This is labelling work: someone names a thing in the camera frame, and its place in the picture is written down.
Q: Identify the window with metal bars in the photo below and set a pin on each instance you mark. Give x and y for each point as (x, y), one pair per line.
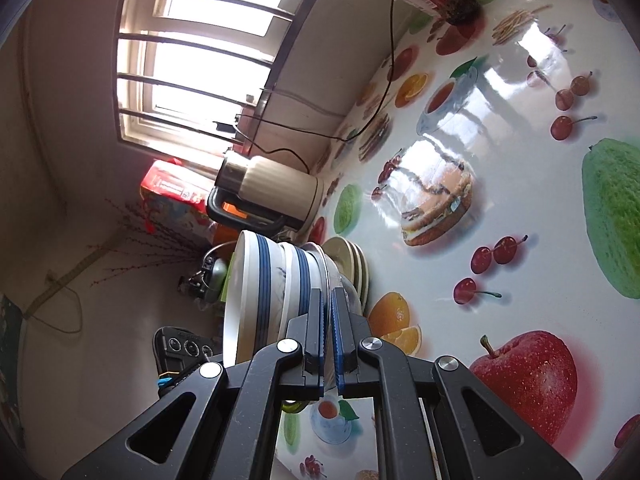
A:
(200, 60)

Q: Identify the grey round device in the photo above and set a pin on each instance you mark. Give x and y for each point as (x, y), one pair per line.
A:
(217, 272)

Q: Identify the dried twig bunch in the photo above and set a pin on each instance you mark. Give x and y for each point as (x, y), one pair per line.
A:
(150, 245)

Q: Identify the small white blue-striped bowl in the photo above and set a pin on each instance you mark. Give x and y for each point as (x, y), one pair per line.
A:
(295, 280)

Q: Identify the cream electric kettle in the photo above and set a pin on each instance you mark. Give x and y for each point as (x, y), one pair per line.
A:
(280, 190)

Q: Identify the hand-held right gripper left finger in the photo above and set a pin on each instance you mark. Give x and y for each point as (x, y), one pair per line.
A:
(322, 340)

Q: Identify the orange box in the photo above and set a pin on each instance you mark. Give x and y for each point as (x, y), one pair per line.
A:
(222, 235)

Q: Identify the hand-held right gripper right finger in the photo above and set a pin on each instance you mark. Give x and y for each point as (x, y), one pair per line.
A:
(336, 340)

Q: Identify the red printed box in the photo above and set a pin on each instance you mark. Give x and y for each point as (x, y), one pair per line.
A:
(170, 182)

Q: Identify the large white blue-striped bowl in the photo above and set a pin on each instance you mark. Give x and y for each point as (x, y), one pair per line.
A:
(250, 300)

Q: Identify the black plug adapter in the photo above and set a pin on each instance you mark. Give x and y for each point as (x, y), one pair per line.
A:
(225, 127)

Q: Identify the beige plate with brown patch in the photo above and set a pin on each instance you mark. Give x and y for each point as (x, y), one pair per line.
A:
(357, 265)
(337, 252)
(366, 280)

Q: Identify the stainless steel bowl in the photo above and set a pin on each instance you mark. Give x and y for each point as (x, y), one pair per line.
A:
(347, 290)

